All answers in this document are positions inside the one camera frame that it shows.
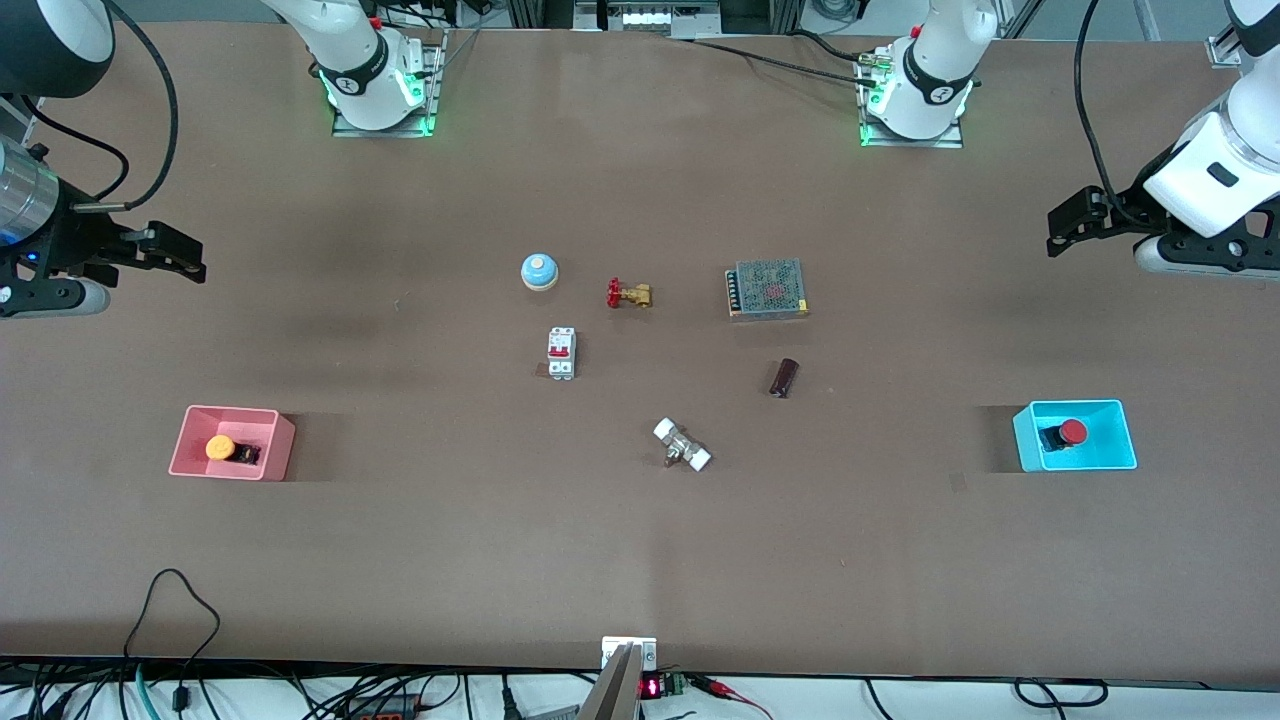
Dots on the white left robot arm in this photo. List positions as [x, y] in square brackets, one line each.
[935, 60]

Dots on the blue service bell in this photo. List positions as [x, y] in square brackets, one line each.
[539, 272]

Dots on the pink plastic box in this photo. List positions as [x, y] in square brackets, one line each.
[190, 440]

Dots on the dark brown cylinder capacitor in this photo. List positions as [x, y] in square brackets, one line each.
[784, 378]

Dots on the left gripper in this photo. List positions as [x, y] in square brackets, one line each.
[1122, 212]

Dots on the grey aluminium camera bar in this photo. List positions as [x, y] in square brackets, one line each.
[612, 692]

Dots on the cyan plastic box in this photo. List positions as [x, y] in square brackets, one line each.
[1108, 440]

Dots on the red alligator clip lead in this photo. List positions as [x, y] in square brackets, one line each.
[725, 690]

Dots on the metal mesh power supply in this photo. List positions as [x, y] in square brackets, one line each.
[768, 290]

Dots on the dark power strip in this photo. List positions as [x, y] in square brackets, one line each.
[385, 710]

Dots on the white red circuit breaker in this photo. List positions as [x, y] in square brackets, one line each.
[561, 352]

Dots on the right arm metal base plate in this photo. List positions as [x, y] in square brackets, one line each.
[428, 110]

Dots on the red push button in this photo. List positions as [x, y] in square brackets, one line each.
[1073, 431]

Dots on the white camera bracket plate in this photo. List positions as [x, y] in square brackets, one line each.
[646, 655]

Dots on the red digit display module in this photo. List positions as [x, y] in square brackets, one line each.
[650, 687]

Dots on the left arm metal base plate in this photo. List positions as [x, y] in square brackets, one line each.
[950, 142]

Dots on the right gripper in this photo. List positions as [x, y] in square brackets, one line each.
[78, 239]

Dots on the aluminium corner bracket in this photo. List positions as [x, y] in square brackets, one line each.
[1222, 52]

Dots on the yellow push button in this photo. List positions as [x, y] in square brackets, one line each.
[220, 447]

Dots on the metal fitting white ends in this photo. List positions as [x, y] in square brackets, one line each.
[682, 445]

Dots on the white lit device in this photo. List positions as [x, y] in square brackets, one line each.
[650, 18]

